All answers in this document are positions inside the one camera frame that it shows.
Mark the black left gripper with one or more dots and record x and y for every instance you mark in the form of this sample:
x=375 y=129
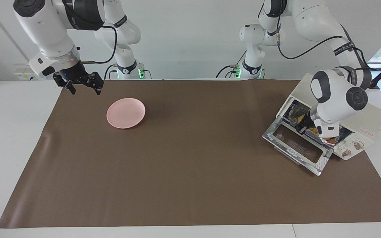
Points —
x=308 y=120

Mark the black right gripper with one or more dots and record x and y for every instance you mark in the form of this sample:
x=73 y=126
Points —
x=74 y=75

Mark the aluminium foil tray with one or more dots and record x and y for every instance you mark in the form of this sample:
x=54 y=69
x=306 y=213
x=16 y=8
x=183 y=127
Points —
x=291 y=109

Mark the sliced golden bread loaf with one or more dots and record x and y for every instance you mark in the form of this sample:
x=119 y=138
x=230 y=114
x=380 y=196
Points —
x=330 y=140

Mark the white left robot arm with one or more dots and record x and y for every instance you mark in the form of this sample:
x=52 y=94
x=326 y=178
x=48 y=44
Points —
x=329 y=109

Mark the beige oven control knob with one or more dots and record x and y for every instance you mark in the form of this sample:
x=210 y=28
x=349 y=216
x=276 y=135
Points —
x=358 y=145
x=346 y=152

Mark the cream toaster oven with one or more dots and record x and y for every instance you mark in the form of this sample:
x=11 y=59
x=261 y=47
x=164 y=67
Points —
x=369 y=115

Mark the pink round plate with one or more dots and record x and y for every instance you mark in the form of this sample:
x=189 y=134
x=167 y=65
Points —
x=126 y=113

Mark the brown table mat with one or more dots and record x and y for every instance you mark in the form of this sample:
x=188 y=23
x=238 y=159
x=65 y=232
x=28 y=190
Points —
x=193 y=181

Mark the glass oven door metal frame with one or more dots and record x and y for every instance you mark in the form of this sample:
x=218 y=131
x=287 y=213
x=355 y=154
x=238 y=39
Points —
x=296 y=145

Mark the white wall socket box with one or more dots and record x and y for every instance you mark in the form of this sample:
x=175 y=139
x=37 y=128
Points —
x=25 y=71

